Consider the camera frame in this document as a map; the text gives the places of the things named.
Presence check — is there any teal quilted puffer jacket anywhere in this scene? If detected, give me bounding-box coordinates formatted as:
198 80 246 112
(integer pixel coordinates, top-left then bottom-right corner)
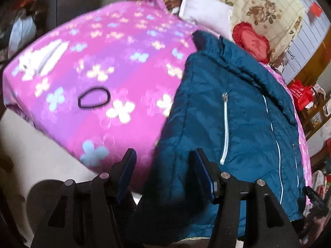
135 30 306 246

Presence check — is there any wooden shelf rack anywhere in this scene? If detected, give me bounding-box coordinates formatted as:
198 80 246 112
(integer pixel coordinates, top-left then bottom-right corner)
301 82 331 140

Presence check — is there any red plastic shopping bag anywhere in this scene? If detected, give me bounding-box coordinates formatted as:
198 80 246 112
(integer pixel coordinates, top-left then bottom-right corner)
288 80 314 111

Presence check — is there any pink floral bed sheet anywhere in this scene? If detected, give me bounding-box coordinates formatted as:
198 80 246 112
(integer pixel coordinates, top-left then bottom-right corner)
3 0 309 192

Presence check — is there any red heart-shaped cushion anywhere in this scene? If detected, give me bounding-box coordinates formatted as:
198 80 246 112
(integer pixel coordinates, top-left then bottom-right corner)
232 22 270 64

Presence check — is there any cream rose-print blanket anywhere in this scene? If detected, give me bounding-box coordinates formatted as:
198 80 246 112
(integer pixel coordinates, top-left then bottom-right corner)
219 0 305 64

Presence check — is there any white square pillow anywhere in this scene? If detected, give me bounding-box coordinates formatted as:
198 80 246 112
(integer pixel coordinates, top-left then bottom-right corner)
178 0 232 41

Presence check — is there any black hair tie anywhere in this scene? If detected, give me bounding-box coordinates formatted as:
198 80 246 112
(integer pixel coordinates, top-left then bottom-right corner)
77 86 111 108

